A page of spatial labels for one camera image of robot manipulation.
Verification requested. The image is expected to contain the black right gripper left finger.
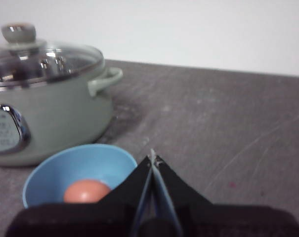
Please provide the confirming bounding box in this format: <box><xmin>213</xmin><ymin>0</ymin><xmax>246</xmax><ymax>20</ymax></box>
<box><xmin>5</xmin><ymin>155</ymin><xmax>154</xmax><ymax>237</ymax></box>

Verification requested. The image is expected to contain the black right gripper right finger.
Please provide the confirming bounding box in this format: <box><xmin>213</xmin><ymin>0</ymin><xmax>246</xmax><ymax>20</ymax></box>
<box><xmin>153</xmin><ymin>155</ymin><xmax>299</xmax><ymax>237</ymax></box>

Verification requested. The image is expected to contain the brown egg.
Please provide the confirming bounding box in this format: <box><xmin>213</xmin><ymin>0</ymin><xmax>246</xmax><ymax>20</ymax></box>
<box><xmin>63</xmin><ymin>179</ymin><xmax>112</xmax><ymax>204</ymax></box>

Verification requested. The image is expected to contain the glass lid with green knob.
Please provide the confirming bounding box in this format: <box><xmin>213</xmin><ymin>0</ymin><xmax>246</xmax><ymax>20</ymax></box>
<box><xmin>0</xmin><ymin>22</ymin><xmax>105</xmax><ymax>88</ymax></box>

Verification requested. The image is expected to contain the pale green electric steamer pot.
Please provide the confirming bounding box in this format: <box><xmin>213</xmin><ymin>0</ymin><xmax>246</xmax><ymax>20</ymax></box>
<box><xmin>0</xmin><ymin>66</ymin><xmax>124</xmax><ymax>166</ymax></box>

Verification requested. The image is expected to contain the blue ribbed bowl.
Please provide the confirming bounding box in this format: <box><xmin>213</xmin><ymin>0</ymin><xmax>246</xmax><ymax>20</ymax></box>
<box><xmin>22</xmin><ymin>144</ymin><xmax>138</xmax><ymax>209</ymax></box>

